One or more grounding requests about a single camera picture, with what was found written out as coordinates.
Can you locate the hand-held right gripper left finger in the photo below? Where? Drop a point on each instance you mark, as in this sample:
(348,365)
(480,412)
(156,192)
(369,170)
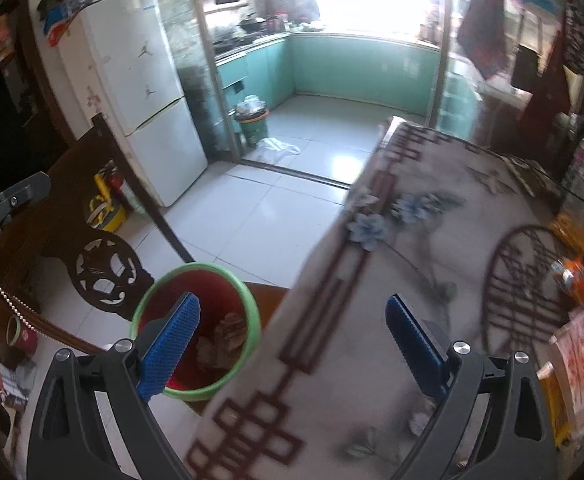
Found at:
(172,345)

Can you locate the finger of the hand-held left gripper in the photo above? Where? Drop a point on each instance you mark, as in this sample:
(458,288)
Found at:
(19,195)

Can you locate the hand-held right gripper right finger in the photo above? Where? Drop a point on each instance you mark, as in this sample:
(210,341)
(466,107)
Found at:
(416,350)

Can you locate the red bin with green rim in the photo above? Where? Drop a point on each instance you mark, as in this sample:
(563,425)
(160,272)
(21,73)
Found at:
(212,290)

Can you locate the black shoulder bag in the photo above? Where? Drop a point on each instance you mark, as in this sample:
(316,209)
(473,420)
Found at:
(524,67)

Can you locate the carved dark wooden chair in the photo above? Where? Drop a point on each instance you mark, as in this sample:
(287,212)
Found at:
(57,200)

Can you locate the crumpled brown paper scraps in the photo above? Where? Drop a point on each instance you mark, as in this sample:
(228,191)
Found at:
(229,335)

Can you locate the black screen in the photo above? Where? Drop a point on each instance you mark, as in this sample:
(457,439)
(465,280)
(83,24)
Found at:
(7,125)

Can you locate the yellow bag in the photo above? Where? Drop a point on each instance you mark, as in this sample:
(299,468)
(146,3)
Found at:
(104,212)

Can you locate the red canister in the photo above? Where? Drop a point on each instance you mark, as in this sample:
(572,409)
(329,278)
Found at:
(117,182)

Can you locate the small red cup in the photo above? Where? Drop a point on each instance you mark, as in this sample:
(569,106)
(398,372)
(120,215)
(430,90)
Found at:
(19,335)

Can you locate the yellow packet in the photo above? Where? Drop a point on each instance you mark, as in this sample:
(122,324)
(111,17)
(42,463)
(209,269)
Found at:
(554,410)

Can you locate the pink printed packet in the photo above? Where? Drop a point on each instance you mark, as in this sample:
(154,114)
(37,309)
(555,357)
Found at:
(579,375)

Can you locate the white refrigerator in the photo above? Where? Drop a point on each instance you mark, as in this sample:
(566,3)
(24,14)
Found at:
(137,75)

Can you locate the orange snack packet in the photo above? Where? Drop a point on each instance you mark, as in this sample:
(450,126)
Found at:
(569,272)

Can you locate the pile of coloured bags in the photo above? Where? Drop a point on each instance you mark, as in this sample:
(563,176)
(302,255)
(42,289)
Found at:
(67,5)

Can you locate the plastic bag of orange snacks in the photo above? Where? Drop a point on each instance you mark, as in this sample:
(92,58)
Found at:
(571,230)

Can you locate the glass sliding door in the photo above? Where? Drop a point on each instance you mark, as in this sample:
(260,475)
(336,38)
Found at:
(197,85)

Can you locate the clear plastic bag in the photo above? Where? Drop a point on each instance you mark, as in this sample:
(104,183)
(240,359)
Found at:
(279,146)

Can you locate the green kitchen waste bin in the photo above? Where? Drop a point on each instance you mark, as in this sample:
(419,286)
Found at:
(254,127)

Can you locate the translucent plastic drawer unit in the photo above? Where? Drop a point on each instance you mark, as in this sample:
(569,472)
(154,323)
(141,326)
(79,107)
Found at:
(459,100)

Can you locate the teal kitchen cabinets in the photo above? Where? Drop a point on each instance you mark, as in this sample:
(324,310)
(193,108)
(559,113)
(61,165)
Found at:
(347,70)

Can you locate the black wok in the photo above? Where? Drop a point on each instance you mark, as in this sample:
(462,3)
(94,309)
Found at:
(252,22)

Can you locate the dark red garment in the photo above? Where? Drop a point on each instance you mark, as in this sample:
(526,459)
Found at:
(551,90)

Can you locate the plaid hanging cloth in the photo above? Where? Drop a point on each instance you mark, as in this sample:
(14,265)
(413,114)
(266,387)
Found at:
(481,25)

